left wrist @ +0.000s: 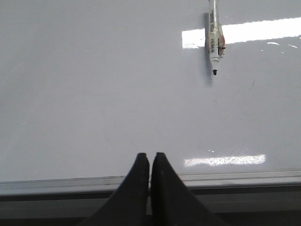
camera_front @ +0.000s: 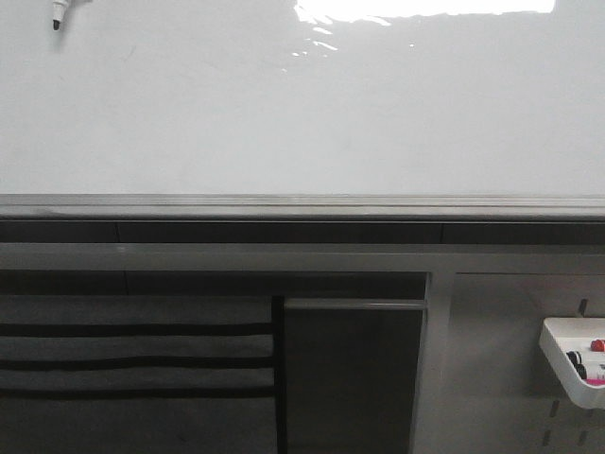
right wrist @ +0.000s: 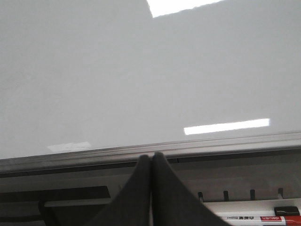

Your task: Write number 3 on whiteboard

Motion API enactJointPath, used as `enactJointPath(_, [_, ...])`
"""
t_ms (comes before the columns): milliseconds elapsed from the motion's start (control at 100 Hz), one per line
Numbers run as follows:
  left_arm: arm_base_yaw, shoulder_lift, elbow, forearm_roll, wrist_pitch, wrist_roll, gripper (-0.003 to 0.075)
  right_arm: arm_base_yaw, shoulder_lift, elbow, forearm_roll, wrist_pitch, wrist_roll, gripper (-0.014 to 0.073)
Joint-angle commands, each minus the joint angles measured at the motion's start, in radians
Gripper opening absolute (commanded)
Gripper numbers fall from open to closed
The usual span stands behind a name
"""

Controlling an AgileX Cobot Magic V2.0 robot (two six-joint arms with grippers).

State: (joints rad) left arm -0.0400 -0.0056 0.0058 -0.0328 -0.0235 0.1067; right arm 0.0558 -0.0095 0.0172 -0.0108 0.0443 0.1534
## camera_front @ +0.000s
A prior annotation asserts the white whiteboard marker black tip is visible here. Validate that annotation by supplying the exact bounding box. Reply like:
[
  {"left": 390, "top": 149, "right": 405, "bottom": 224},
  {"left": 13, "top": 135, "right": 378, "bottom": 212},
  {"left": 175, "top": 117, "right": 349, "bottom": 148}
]
[{"left": 52, "top": 0, "right": 71, "bottom": 31}]

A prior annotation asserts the white glossy whiteboard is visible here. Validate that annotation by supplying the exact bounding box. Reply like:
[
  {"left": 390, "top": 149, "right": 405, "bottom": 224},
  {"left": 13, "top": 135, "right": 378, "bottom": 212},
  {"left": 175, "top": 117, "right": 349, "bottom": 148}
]
[{"left": 1, "top": 1, "right": 604, "bottom": 197}]

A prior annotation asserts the dark grey hanging panel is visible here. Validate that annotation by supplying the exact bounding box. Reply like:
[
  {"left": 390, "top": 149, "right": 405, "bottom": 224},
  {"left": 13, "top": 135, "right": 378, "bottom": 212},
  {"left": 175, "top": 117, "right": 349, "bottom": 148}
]
[{"left": 285, "top": 298, "right": 425, "bottom": 453}]

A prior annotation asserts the grey slotted pegboard panel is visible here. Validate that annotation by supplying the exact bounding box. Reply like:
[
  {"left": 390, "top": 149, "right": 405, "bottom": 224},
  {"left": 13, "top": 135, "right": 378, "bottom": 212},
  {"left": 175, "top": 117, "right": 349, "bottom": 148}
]
[{"left": 435, "top": 274, "right": 604, "bottom": 453}]

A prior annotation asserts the white plastic marker bin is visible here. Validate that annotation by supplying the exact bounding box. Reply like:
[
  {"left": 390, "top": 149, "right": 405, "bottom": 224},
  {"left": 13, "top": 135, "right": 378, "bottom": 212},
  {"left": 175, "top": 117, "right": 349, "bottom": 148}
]
[{"left": 539, "top": 318, "right": 604, "bottom": 410}]

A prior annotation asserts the black capped marker in bin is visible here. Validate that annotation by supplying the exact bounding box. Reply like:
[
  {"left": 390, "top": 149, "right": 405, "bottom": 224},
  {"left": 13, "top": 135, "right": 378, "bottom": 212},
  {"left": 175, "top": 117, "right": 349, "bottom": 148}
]
[{"left": 566, "top": 351, "right": 583, "bottom": 365}]

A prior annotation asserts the red capped marker in bin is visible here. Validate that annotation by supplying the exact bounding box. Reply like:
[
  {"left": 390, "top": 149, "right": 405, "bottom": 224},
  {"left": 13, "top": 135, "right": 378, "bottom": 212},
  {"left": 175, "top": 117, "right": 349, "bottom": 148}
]
[{"left": 590, "top": 339, "right": 605, "bottom": 353}]

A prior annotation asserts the grey aluminium whiteboard tray rail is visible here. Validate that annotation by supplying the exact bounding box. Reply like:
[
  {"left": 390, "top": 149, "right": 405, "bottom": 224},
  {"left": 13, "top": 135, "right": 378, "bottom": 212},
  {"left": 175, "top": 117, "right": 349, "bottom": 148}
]
[{"left": 1, "top": 194, "right": 604, "bottom": 222}]

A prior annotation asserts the grey metal stand frame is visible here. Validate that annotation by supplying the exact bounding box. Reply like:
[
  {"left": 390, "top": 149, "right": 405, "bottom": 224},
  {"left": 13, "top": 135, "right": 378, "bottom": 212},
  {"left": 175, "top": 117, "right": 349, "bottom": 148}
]
[{"left": 1, "top": 243, "right": 604, "bottom": 453}]

